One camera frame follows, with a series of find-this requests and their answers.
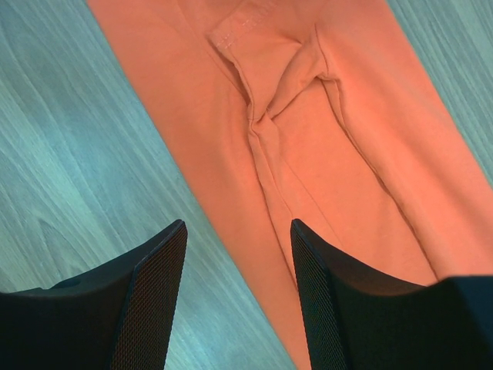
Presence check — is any orange t-shirt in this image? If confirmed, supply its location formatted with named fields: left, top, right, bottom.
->
left=89, top=1, right=492, bottom=369

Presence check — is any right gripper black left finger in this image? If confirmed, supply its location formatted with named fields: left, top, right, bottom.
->
left=1, top=220, right=188, bottom=369

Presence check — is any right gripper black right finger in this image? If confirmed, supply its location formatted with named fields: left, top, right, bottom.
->
left=290, top=219, right=492, bottom=369

